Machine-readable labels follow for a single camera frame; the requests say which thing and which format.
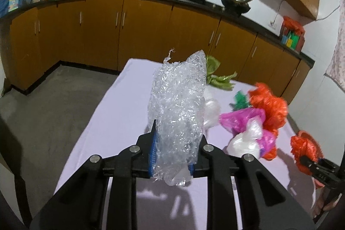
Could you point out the large orange plastic bag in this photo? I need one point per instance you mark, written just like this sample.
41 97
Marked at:
269 108

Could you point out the dark green plastic bag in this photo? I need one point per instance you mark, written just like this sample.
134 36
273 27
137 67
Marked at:
240 101

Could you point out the white wall socket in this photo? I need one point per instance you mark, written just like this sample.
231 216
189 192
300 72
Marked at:
273 24

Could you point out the kitchen counter with orange cabinets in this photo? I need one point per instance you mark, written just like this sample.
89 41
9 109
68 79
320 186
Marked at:
145 30

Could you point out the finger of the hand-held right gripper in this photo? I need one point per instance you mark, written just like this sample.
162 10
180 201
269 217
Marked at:
310 162

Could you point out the patterned hanging cloth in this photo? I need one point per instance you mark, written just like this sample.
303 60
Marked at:
337 44

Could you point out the box with colourful packets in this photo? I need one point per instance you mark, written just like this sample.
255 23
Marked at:
292 33

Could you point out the small orange plastic bag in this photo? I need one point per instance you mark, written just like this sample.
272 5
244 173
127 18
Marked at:
303 147

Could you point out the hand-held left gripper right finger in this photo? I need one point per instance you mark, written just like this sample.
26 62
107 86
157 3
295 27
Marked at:
201 162

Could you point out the orange plastic basket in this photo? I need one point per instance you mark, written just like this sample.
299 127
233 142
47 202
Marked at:
308 135

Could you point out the yellow detergent jug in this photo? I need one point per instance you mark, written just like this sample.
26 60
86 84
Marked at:
14 3

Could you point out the pink plastic bag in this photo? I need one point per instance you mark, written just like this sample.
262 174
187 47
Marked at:
240 118

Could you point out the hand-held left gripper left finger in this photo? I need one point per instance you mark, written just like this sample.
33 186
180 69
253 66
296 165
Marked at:
153 150

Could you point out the light green plastic bag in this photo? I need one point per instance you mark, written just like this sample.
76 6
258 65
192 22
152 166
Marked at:
218 76

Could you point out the black wok with lid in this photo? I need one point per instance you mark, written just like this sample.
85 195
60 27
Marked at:
235 3

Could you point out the clear crinkled plastic bag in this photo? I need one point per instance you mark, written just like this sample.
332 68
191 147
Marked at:
178 111

